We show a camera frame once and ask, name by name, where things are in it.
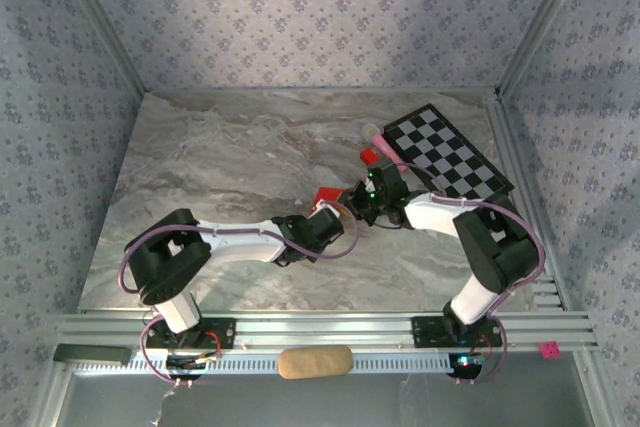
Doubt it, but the red cloth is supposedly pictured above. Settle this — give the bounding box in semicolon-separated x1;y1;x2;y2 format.
312;186;351;213

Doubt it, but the pink toy microphone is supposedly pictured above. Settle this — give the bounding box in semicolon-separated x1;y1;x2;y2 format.
360;123;409;173

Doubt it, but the black white checkerboard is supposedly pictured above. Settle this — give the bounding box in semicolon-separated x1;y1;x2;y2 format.
382;103;516;203

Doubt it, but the tan oval pad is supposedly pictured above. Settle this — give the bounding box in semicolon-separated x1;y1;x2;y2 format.
277;344;354;381

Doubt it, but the black flat bar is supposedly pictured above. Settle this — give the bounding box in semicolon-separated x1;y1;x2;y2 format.
52;344;132;367

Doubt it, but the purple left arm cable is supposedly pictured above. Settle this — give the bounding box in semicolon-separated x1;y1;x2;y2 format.
117;199;361;388

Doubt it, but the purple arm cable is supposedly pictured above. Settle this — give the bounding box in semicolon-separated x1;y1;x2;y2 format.
117;199;361;388
399;161;547;388

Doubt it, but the aluminium back rail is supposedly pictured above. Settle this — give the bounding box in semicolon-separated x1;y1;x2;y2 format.
142;86;501;96

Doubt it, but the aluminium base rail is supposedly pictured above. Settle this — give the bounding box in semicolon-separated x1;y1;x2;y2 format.
57;313;600;353

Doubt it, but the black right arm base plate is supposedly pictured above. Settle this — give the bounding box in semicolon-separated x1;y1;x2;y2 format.
410;315;504;349

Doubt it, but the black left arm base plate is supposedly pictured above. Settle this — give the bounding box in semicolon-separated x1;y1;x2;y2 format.
144;316;237;349

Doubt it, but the aluminium side rail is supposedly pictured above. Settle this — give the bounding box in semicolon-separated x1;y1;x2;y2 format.
482;91;569;311

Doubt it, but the white slotted cable duct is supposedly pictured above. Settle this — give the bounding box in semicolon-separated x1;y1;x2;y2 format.
69;350;481;376

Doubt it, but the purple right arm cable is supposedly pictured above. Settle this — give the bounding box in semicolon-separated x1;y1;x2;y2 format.
399;161;547;388

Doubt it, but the aluminium frame post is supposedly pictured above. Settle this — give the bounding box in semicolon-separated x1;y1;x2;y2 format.
496;0;597;98

